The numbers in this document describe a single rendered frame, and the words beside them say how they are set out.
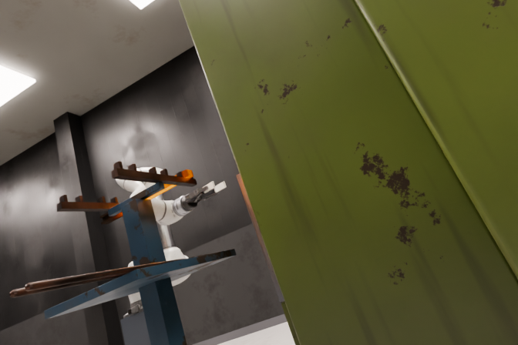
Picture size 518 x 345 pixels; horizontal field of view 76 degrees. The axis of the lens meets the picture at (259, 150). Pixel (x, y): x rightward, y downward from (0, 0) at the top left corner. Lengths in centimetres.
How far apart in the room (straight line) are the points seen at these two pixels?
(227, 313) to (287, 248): 346
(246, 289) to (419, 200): 350
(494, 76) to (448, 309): 39
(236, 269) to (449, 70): 369
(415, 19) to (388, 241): 40
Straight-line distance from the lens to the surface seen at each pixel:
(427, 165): 67
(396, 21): 64
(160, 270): 80
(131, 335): 205
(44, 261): 616
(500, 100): 58
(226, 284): 416
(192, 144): 449
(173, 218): 172
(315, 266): 76
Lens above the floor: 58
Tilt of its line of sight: 19 degrees up
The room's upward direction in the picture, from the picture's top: 21 degrees counter-clockwise
